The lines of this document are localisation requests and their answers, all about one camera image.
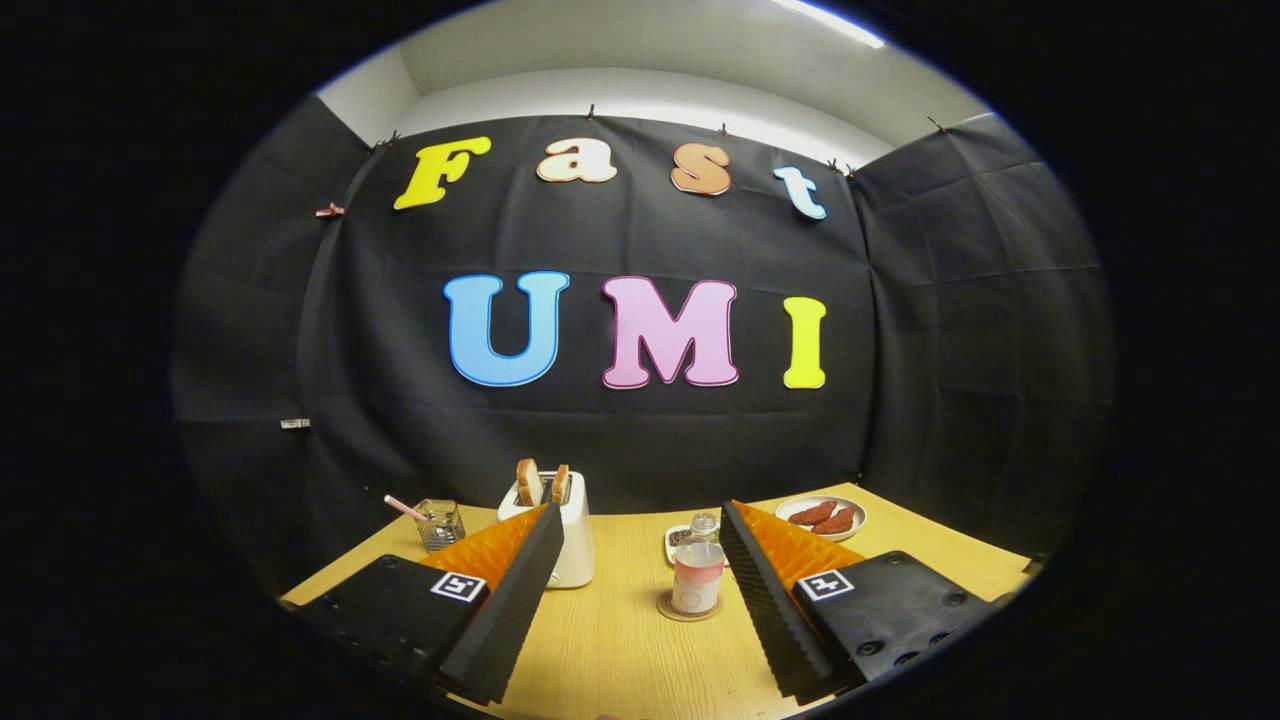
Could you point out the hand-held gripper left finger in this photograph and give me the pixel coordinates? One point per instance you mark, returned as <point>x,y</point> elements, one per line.
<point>500,620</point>

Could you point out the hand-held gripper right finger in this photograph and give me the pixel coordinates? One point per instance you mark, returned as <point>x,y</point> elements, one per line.
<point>770,610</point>

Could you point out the clear juice bottle pink label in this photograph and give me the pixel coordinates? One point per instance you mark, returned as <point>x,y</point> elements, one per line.
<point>697,580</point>

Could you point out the round wooden coaster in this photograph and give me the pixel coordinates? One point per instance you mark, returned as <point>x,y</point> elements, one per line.
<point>665,609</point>

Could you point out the red meat piece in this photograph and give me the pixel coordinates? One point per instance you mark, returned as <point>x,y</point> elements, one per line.
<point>812,513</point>
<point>836,522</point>

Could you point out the white oval plate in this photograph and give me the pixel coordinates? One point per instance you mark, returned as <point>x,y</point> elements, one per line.
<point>795,505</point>

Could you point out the clear drinking glass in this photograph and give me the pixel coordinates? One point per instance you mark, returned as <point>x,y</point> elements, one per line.
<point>440,528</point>

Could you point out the white toaster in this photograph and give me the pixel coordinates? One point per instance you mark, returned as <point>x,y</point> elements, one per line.
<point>577,540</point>

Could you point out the white divided seasoning dish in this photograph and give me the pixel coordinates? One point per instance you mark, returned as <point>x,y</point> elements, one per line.
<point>676,543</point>

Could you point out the wooden table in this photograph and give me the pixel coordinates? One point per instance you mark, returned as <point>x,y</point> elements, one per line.
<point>620,640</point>

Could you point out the toast slice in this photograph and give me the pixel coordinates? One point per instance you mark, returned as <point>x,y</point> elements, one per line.
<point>560,485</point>
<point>530,483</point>

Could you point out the pink striped straw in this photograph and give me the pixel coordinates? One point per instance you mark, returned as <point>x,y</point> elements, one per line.
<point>402,506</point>

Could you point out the black backdrop cloth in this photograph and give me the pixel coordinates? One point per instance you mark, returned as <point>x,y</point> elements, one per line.
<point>650,240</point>

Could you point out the copper clip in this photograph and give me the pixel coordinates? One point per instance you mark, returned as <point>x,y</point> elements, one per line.
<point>330,210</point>

